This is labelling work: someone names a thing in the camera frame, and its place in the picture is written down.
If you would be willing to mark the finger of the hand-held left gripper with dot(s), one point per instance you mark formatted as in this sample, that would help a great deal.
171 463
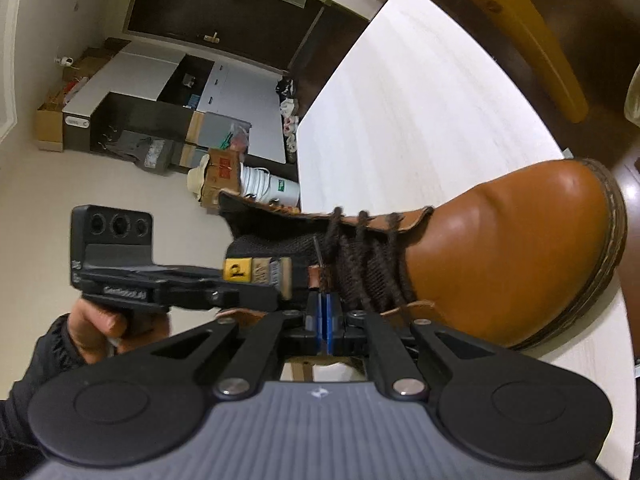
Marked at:
247 297

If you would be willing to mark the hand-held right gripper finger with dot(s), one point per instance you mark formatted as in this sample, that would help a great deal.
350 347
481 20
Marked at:
320 325
331 325

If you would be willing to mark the dark brown shoelace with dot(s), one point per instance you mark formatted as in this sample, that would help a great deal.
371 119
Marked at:
350 250

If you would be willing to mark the brown leather boot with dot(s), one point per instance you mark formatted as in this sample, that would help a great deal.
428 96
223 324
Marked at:
500 240

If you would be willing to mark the person's left forearm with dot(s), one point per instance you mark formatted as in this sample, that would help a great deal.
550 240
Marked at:
35 385

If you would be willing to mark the row of small shoes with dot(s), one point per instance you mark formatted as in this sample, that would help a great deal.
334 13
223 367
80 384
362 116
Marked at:
289 120

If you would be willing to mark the person's left hand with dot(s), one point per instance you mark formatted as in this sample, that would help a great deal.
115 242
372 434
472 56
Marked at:
95 332

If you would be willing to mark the white plastic bucket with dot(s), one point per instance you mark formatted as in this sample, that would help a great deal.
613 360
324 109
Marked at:
270 187

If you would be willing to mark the cardboard box with red label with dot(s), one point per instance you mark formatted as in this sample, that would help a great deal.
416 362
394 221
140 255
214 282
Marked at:
222 172

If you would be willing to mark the beige straw hat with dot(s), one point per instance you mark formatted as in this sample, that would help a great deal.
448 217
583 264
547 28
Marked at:
197 177

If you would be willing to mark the grey hanging bag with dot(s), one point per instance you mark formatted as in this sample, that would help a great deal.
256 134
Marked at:
147 152

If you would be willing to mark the colourful plastic bag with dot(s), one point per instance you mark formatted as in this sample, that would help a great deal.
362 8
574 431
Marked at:
237 137

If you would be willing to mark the plain cardboard box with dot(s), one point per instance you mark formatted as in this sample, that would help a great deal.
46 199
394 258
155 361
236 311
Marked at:
50 127

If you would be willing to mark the dark and white hallway cabinet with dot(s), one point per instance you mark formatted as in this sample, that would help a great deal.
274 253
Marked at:
145 75

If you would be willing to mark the yellow wooden chair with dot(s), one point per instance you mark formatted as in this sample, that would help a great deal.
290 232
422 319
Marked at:
525 35

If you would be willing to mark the white security camera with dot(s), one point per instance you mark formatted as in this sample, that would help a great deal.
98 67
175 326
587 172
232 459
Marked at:
65 61

